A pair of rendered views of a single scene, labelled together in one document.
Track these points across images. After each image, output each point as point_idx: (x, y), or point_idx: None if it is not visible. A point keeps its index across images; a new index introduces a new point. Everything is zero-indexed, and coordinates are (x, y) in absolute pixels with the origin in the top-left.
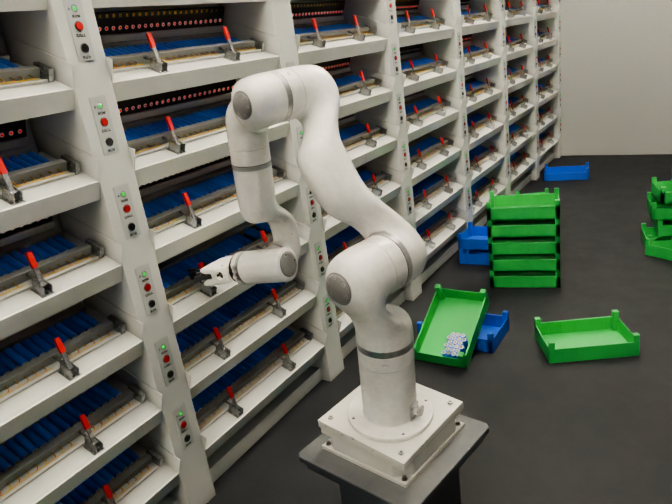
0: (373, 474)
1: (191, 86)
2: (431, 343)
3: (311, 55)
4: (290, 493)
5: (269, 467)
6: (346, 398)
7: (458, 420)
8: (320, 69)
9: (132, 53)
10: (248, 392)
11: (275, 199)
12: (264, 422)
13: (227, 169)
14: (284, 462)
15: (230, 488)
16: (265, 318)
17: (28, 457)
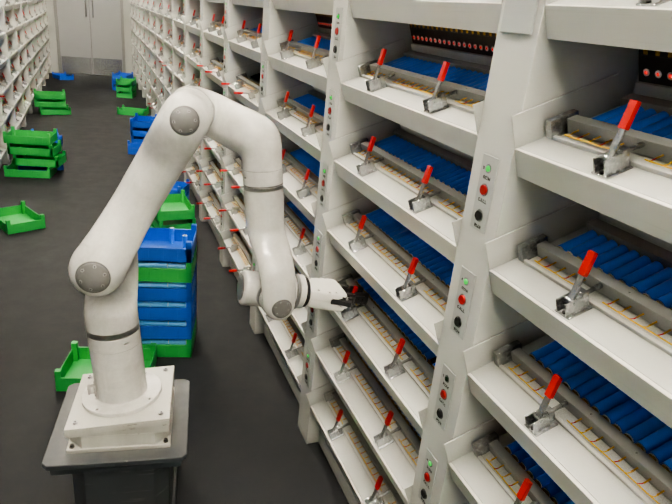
0: None
1: (386, 117)
2: None
3: (551, 173)
4: (253, 475)
5: (298, 482)
6: (170, 385)
7: (71, 445)
8: (168, 98)
9: (402, 68)
10: (354, 450)
11: (250, 227)
12: (352, 497)
13: None
14: (292, 493)
15: (303, 452)
16: (381, 425)
17: None
